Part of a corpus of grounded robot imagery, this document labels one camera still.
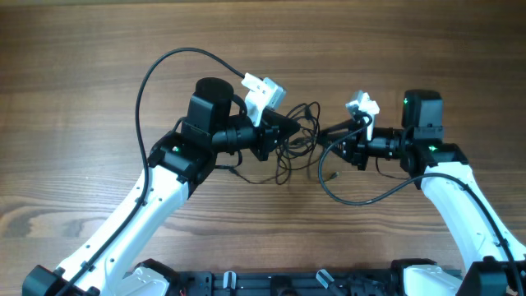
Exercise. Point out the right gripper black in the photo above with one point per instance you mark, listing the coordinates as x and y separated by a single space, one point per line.
359 151

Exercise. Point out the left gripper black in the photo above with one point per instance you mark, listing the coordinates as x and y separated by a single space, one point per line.
267 141

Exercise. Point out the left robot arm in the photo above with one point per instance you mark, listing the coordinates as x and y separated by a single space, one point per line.
217 121

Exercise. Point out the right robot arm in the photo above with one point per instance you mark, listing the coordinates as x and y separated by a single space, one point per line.
493 258

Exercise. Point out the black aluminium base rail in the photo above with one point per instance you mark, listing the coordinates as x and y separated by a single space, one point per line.
205 283

